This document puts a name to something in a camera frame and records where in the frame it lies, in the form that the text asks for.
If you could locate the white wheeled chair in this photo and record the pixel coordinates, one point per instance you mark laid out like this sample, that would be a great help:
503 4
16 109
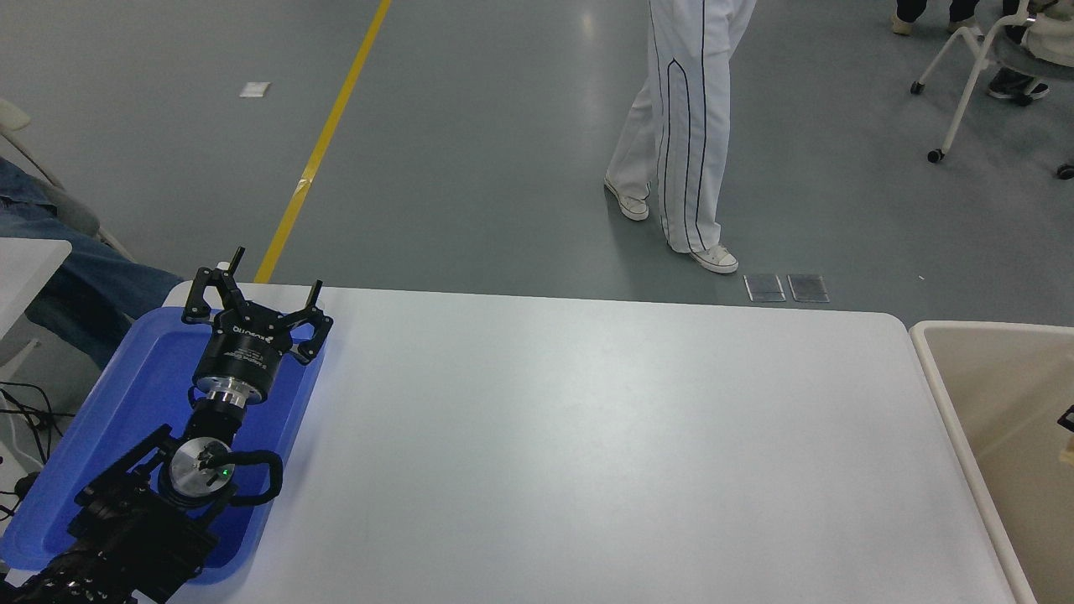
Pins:
973 75

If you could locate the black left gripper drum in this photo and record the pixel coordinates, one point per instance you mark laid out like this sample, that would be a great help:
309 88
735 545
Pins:
239 352

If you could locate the pale chair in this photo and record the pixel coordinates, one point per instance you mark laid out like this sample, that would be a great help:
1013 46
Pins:
59 205

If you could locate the large pale bin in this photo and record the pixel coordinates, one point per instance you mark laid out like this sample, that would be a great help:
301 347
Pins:
1007 436

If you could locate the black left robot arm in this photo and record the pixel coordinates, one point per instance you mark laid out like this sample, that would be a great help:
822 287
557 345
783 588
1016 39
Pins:
126 512

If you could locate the white paper scrap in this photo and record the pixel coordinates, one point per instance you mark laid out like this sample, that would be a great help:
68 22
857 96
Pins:
254 89

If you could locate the blue plastic tray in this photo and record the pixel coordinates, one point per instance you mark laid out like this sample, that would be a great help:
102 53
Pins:
126 403

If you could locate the small white side table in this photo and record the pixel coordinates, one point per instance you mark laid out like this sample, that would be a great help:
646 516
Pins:
25 268

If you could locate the person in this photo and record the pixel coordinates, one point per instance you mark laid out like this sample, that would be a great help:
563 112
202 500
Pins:
680 126
75 277
910 13
1049 33

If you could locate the clear floor plate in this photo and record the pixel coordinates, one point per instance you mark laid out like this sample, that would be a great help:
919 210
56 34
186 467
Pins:
808 288
764 288

